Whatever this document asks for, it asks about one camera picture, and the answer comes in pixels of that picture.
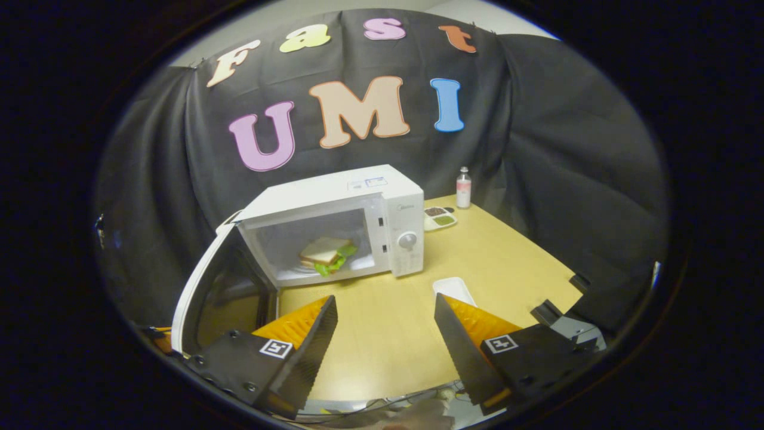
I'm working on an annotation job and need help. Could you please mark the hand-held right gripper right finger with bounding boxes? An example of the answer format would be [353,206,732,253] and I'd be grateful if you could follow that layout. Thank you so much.
[434,293,597,410]

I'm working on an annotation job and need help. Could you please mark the white rectangular tray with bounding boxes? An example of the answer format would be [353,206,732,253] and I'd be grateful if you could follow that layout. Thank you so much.
[433,277,478,308]

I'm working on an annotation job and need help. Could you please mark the white divided dish with beans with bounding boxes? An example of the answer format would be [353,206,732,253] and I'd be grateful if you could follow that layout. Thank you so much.
[423,206,458,232]

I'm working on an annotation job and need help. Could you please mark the white microwave oven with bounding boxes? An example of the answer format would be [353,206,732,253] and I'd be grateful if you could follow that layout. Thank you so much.
[171,164,426,356]

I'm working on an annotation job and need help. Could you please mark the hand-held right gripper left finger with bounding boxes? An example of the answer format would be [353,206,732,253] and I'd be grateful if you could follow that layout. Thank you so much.
[182,296,338,419]

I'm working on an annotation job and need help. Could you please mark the small clear bottle pink label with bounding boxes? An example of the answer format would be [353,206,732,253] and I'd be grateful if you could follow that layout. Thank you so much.
[456,167,472,209]

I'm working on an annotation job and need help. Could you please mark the lettuce sandwich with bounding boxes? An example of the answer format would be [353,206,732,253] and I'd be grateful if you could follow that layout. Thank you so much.
[298,237,359,277]

